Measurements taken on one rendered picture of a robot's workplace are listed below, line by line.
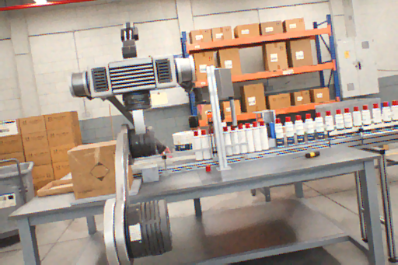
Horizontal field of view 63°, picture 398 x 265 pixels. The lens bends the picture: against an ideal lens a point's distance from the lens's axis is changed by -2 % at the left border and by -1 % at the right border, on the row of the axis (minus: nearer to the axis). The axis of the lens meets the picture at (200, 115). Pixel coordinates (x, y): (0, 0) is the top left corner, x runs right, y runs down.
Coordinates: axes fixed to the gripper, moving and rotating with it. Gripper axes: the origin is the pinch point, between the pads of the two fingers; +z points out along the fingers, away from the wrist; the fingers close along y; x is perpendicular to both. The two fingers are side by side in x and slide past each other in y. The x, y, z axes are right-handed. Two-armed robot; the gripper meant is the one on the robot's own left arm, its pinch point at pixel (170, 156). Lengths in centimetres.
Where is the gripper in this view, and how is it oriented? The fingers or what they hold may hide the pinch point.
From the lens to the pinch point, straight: 227.4
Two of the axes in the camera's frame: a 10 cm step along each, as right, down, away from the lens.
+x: -6.7, 7.4, -0.4
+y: -1.1, -0.5, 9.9
